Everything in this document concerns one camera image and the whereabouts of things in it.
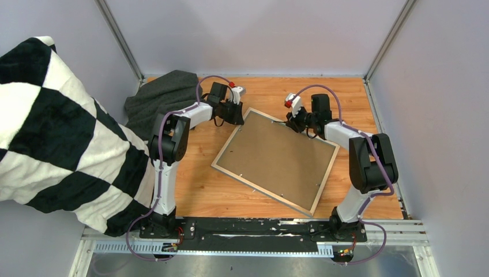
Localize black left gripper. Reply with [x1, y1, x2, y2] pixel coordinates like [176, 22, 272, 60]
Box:
[219, 100, 245, 126]

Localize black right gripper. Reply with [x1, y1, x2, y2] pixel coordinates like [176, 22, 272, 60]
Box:
[286, 104, 318, 133]

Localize wooden photo frame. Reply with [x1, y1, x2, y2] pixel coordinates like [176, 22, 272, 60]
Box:
[212, 108, 340, 217]

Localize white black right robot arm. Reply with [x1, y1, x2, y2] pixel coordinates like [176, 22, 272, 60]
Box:
[284, 93, 398, 241]

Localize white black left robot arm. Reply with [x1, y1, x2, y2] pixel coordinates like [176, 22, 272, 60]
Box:
[140, 83, 246, 238]

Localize dark grey cloth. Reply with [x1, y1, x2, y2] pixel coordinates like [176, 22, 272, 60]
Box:
[124, 70, 202, 141]

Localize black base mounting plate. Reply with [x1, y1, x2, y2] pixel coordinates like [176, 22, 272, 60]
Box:
[140, 217, 367, 253]

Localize black white checkered blanket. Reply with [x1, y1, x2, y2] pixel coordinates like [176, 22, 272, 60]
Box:
[1, 36, 155, 237]

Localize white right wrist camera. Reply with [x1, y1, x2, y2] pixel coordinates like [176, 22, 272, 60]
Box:
[284, 93, 303, 117]

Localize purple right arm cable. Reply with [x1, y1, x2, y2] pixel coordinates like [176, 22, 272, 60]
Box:
[284, 84, 396, 267]

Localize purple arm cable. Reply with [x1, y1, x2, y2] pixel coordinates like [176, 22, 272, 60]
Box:
[125, 74, 236, 262]
[284, 84, 396, 267]

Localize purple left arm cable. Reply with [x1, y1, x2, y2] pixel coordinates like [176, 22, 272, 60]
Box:
[125, 74, 236, 262]

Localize right aluminium corner post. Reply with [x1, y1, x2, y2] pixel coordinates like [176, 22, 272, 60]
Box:
[363, 0, 417, 83]

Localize aluminium corner post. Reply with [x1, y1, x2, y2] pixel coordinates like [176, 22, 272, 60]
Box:
[95, 0, 145, 85]
[363, 0, 417, 83]

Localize left aluminium corner post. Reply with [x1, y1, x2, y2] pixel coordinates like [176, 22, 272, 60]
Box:
[95, 0, 145, 85]

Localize white slotted cable duct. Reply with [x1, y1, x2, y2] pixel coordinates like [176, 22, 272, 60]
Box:
[93, 241, 334, 258]

